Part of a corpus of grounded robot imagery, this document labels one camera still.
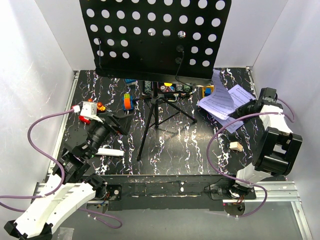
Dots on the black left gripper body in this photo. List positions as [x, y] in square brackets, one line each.
[100, 133]

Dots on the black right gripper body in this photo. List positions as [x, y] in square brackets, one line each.
[245, 110]

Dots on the sheet music page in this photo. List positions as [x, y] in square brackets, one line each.
[220, 102]
[240, 97]

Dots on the black music stand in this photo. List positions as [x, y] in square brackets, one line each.
[172, 41]

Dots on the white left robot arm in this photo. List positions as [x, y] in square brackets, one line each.
[67, 188]

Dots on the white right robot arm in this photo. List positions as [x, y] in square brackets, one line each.
[277, 149]

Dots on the blue orange toy block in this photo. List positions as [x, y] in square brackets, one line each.
[127, 102]

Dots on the red toy bus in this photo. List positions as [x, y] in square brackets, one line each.
[101, 108]

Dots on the light blue toy block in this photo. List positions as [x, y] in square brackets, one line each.
[130, 82]

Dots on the small beige wood scrap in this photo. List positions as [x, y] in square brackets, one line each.
[236, 146]

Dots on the black poker chip case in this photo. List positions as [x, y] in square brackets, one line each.
[170, 90]

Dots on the yellow toy block tray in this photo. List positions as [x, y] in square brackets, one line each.
[207, 90]

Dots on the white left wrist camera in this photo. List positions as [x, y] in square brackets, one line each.
[88, 112]

